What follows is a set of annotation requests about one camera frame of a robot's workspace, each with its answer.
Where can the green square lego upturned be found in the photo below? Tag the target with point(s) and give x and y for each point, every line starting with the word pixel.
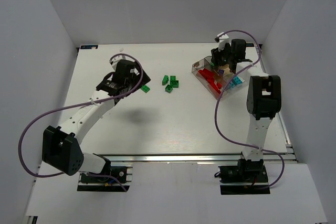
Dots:
pixel 174 82

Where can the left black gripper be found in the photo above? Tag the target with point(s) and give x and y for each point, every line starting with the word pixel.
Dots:
pixel 143 78

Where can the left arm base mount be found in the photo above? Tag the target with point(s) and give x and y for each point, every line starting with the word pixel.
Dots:
pixel 116 179

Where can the green slanted lego brick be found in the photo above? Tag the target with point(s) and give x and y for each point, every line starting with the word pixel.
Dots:
pixel 165 80

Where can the green small lego cube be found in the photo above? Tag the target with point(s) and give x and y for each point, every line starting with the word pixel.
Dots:
pixel 168 88

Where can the clear compartment container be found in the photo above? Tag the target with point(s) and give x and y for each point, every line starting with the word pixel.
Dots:
pixel 206 63

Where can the aluminium table rail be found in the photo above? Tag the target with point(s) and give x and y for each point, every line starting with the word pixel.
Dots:
pixel 174 158

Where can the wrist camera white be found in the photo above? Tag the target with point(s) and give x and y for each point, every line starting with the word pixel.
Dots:
pixel 222 39
pixel 114 60

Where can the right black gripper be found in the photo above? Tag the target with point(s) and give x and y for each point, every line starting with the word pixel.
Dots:
pixel 219 57

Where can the red 2x3 lego brick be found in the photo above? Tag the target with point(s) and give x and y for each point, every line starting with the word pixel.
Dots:
pixel 214 84

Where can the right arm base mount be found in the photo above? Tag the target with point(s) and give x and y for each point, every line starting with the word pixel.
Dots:
pixel 245 178

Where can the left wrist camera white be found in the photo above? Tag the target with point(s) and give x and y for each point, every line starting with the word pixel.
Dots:
pixel 114 60

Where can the cyan 2x4 lego brick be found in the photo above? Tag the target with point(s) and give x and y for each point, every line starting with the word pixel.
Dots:
pixel 236 81

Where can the blue label sticker left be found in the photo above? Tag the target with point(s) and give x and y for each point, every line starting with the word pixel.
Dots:
pixel 88 47

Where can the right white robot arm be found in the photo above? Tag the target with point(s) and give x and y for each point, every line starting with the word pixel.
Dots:
pixel 263 98

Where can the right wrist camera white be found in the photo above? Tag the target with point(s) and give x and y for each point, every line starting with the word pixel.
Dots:
pixel 222 39

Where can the red sloped lego brick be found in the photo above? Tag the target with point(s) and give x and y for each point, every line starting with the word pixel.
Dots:
pixel 206 74

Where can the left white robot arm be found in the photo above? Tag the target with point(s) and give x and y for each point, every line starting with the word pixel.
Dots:
pixel 61 144

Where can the green 2x3 lego brick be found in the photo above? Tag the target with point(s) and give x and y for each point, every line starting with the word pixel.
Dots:
pixel 145 88

